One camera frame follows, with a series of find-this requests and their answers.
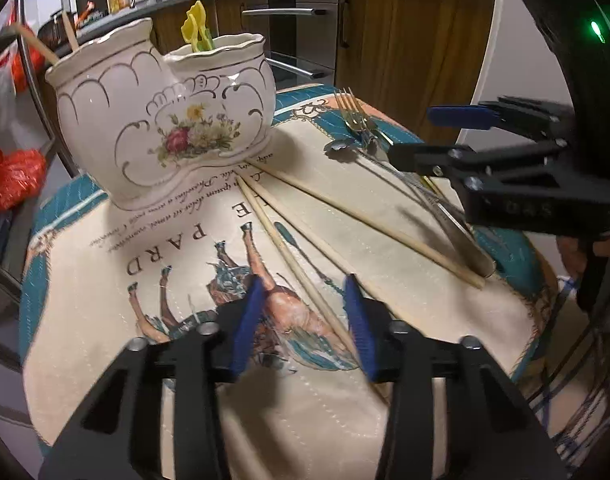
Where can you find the hanging red plastic bag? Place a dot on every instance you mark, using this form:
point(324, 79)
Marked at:
point(21, 65)

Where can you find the orange kitchen tool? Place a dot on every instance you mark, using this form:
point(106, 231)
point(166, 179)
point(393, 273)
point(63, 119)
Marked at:
point(86, 11)

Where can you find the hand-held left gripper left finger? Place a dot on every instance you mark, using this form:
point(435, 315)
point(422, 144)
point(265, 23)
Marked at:
point(247, 320)

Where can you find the floral ceramic utensil holder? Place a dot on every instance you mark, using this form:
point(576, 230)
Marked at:
point(135, 110)

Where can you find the wooden base cabinets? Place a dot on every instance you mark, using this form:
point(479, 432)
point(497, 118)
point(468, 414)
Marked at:
point(410, 50)

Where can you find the silver spoon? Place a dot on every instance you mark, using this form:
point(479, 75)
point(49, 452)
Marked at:
point(340, 149)

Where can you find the yellow plastic fork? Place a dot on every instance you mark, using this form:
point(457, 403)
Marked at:
point(192, 25)

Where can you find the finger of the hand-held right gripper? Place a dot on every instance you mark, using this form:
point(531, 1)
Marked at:
point(425, 157)
point(460, 115)

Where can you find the gold fork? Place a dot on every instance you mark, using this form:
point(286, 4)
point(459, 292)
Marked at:
point(352, 115)

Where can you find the built-in oven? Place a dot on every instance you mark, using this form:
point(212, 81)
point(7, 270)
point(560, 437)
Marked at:
point(295, 35)

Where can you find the wooden chopstick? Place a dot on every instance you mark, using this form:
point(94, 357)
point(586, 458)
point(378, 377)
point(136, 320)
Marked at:
point(285, 255)
point(35, 42)
point(305, 234)
point(365, 220)
point(69, 30)

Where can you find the silver fork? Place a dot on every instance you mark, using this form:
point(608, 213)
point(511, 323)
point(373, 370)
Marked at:
point(377, 142)

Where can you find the printed quilted table mat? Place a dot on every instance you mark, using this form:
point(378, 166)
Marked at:
point(135, 360)

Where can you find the crumpled red plastic bag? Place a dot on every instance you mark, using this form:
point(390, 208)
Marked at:
point(12, 182)

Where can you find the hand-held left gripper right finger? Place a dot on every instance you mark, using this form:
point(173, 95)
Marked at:
point(360, 325)

